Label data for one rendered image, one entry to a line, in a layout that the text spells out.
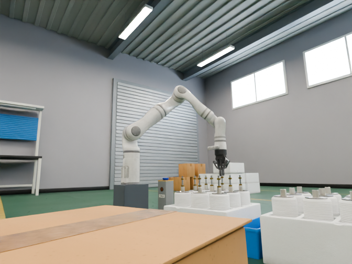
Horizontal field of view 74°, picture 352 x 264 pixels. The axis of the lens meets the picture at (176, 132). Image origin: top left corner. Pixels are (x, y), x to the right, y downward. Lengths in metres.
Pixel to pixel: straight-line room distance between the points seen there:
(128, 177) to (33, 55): 5.73
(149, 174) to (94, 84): 2.95
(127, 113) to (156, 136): 1.15
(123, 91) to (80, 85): 1.18
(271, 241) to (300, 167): 5.72
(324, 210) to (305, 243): 0.13
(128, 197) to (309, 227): 0.79
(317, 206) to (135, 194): 0.81
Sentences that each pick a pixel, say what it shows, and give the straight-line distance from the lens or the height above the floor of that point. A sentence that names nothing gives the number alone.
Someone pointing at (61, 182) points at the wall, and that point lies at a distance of 6.23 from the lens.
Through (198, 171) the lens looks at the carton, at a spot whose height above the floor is 0.43.
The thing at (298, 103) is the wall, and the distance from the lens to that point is 6.90.
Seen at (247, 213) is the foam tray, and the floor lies 0.15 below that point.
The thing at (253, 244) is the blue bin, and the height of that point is 0.05.
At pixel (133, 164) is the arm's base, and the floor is 0.41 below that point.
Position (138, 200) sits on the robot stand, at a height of 0.22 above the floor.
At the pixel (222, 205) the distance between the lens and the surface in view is 1.18.
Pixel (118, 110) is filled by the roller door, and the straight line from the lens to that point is 6.77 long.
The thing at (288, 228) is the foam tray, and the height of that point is 0.14.
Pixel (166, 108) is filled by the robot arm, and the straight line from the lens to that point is 1.42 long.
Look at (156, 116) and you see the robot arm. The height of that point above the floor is 0.69.
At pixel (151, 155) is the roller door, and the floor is 0.92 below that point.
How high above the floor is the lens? 0.35
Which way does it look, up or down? 10 degrees up
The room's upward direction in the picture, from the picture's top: 1 degrees counter-clockwise
